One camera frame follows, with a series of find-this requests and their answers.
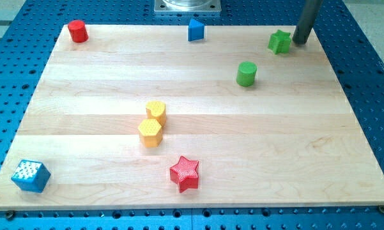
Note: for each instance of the green star block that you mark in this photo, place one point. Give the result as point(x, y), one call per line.
point(280, 42)

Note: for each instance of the red star block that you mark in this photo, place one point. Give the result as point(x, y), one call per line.
point(185, 174)

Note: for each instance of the yellow heart block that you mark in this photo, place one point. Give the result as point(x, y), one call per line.
point(156, 110)

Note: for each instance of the yellow hexagon block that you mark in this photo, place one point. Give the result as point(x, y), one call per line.
point(150, 133)

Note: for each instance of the light wooden board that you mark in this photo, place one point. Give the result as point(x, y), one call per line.
point(290, 139)

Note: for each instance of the green cylinder block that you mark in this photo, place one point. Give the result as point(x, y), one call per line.
point(246, 73)

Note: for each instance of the blue triangle block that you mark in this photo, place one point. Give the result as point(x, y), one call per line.
point(195, 30)

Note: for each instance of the red cylinder block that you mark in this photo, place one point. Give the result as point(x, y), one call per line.
point(78, 32)

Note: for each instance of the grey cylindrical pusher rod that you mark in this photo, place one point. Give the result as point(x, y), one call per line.
point(306, 21)

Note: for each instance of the blue cube block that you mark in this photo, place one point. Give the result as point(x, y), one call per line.
point(31, 176)

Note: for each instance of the blue perforated metal table plate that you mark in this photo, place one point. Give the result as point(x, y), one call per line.
point(25, 49)

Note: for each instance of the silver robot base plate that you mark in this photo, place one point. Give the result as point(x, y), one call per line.
point(187, 6)

